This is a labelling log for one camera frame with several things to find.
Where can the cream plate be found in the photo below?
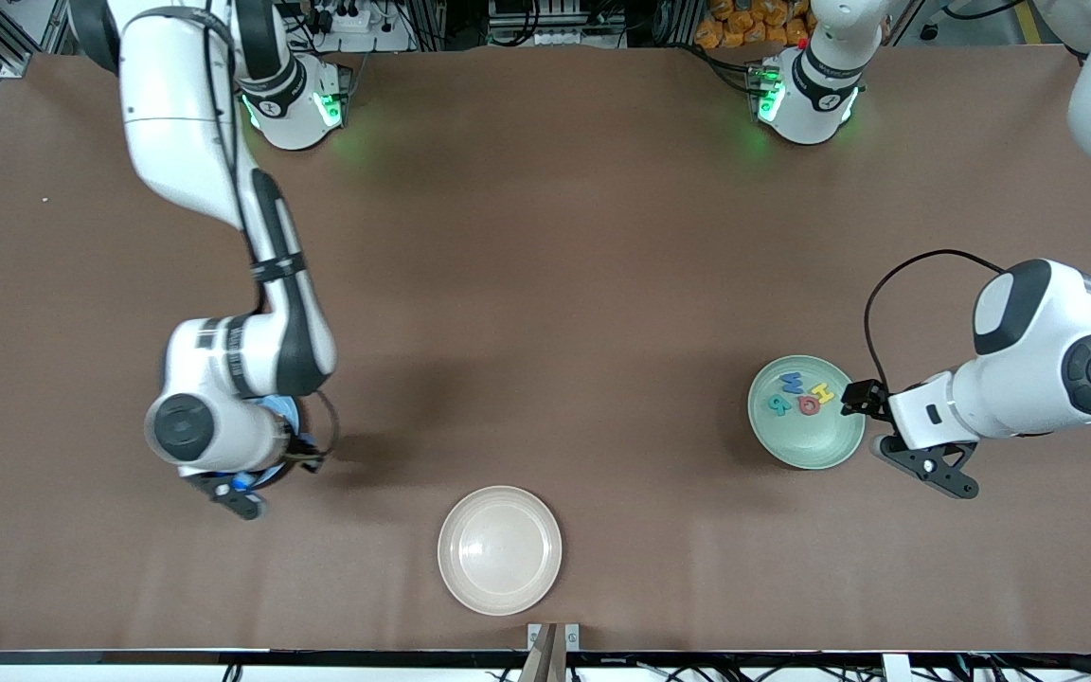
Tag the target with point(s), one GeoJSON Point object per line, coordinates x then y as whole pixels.
{"type": "Point", "coordinates": [499, 550]}

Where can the blue plate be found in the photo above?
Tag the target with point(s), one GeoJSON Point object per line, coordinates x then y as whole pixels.
{"type": "Point", "coordinates": [288, 409]}

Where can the blue foam letter M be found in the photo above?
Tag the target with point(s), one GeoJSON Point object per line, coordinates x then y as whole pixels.
{"type": "Point", "coordinates": [792, 383]}

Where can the green plate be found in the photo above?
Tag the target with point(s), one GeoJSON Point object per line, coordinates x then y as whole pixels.
{"type": "Point", "coordinates": [806, 440]}

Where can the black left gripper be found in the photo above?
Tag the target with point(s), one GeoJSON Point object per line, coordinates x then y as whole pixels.
{"type": "Point", "coordinates": [866, 397]}

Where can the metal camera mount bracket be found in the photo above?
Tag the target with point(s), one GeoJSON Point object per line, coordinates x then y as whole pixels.
{"type": "Point", "coordinates": [553, 654]}

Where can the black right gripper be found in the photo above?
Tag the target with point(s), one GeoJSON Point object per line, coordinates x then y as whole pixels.
{"type": "Point", "coordinates": [296, 448]}

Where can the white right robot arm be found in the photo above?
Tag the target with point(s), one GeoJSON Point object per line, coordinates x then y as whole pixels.
{"type": "Point", "coordinates": [186, 123]}

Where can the teal foam letter R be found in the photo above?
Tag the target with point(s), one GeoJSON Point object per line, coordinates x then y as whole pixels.
{"type": "Point", "coordinates": [778, 405]}

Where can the red foam letter Q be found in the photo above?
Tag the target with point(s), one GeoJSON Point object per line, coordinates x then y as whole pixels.
{"type": "Point", "coordinates": [808, 406]}

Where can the orange packet pile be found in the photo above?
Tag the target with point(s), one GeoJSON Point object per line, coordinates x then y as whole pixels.
{"type": "Point", "coordinates": [744, 24]}

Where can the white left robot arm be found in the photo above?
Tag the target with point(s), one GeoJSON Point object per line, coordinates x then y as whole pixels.
{"type": "Point", "coordinates": [1047, 369]}

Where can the yellow foam letter H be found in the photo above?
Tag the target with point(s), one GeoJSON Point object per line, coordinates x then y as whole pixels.
{"type": "Point", "coordinates": [823, 392]}

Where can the white power strip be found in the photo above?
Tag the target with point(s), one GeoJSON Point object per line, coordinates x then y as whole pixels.
{"type": "Point", "coordinates": [347, 17]}

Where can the brown paper table cover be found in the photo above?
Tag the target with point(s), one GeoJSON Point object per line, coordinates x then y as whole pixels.
{"type": "Point", "coordinates": [129, 568]}

